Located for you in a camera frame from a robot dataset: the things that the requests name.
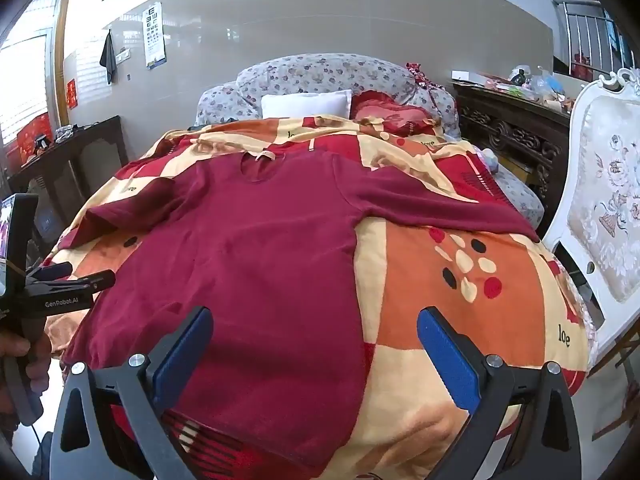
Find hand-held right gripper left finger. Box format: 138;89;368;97
50;305;216;480

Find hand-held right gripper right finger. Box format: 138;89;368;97
417;306;583;480

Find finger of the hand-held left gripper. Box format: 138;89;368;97
27;262;74;284
54;269;117;294

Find dark red sweater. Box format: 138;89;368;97
57;149;541;468

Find person's left hand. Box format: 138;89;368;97
0;331;52;401

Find dark wooden side table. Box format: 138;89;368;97
7;115;129;242

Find orange red printed blanket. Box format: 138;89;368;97
37;115;598;480

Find red box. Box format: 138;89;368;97
16;112;54;164

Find wooden framed window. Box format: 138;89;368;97
0;0;75;147

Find floral bed sheet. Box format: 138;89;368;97
492;160;546;227

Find dark hanging cloth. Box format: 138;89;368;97
99;30;119;86

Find white ornate upholstered chair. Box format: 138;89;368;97
542;67;640;442

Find dark carved wooden cabinet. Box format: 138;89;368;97
452;80;574;237

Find eye chart poster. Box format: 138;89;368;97
143;1;167;70

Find red pillow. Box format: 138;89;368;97
350;89;443;137

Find white pillow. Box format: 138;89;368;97
261;89;353;122

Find red patterned cloth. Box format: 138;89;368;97
405;62;434;87

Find clear plastic bags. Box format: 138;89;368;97
509;65;567;107

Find floral grey bed headboard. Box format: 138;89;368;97
196;52;461;139

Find metal stair railing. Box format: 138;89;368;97
552;0;634;81

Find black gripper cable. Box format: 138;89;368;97
20;417;49;462

